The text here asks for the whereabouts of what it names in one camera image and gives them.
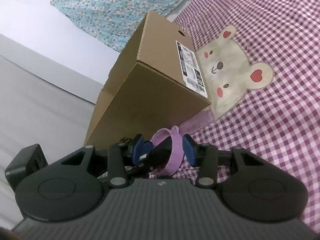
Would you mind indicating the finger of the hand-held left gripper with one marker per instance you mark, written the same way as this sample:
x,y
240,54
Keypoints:
x,y
148,147
160,157

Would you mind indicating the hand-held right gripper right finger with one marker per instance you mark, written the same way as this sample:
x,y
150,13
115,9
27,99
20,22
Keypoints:
x,y
188,152

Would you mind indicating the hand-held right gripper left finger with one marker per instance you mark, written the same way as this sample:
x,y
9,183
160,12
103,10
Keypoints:
x,y
137,151

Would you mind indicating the purple round container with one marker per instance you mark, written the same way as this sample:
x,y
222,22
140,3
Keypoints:
x,y
176,155

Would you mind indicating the brown cardboard box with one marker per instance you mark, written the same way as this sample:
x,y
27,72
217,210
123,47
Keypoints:
x,y
150,105

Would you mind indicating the purple checkered bear bedsheet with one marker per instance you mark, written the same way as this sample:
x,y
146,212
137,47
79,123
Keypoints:
x,y
275,130

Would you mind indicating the blue floral wall cloth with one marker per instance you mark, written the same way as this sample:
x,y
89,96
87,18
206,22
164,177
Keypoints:
x,y
112,5

